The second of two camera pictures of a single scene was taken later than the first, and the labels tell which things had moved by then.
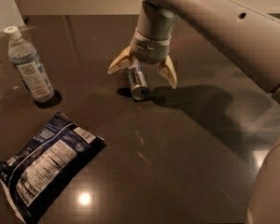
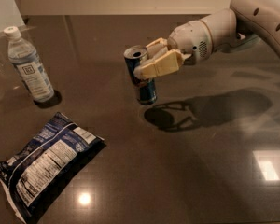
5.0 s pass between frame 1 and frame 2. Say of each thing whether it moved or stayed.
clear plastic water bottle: stayed
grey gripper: moved
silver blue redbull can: moved
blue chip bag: stayed
